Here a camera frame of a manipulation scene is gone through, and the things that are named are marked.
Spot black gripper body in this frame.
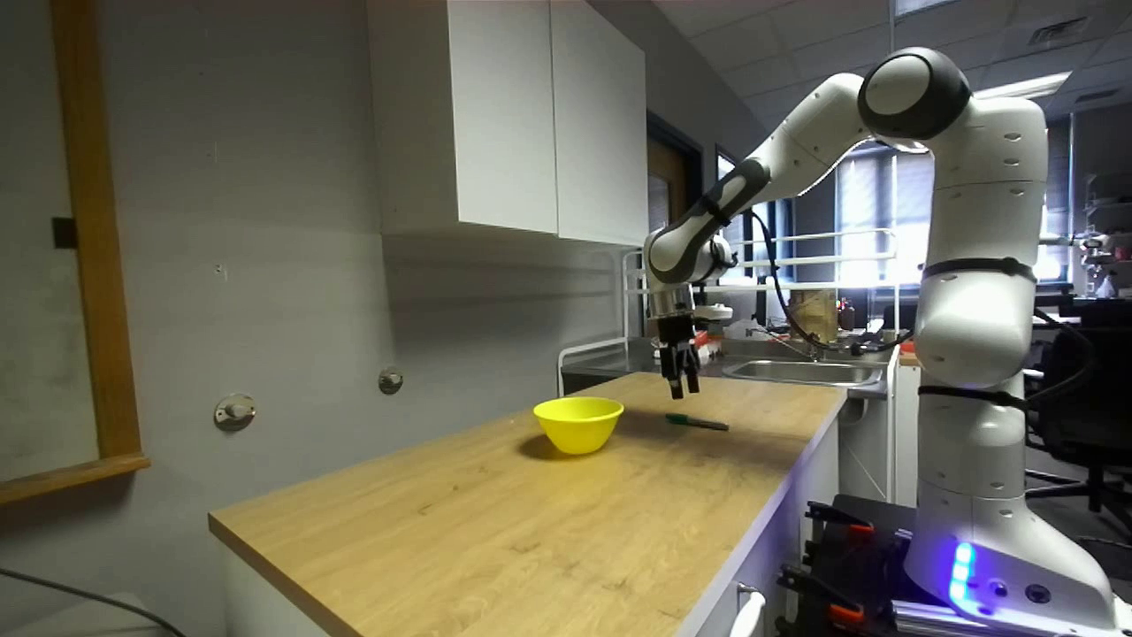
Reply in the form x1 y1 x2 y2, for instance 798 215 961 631
650 313 706 357

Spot green capped grey marker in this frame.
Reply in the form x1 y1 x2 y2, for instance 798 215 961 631
663 412 734 434

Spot yellow plastic bowl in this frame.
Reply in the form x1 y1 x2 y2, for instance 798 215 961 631
530 393 631 461

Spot stainless steel sink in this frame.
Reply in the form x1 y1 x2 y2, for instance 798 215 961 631
555 334 897 399

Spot white counter base cabinet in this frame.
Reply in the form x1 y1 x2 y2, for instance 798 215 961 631
221 416 856 637

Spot white cabinet door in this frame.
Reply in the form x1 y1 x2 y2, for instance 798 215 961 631
443 0 560 236
550 0 650 252

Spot black orange clamp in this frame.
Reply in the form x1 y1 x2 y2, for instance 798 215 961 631
805 498 884 559
775 563 881 637

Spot black office chair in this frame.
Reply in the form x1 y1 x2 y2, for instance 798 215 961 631
1024 298 1132 547

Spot ceiling light panel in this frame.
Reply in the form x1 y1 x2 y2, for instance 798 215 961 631
973 68 1077 105

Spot wooden framed whiteboard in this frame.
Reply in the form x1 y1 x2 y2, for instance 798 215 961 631
0 0 155 512

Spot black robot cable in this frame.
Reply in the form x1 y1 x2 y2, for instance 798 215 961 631
736 204 831 353

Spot silver drawer handle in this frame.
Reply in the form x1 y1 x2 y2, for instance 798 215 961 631
729 587 770 637

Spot white wall cabinet body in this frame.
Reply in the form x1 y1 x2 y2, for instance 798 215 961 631
365 0 464 236

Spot thin black floor cable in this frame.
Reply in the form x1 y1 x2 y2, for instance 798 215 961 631
0 567 189 637

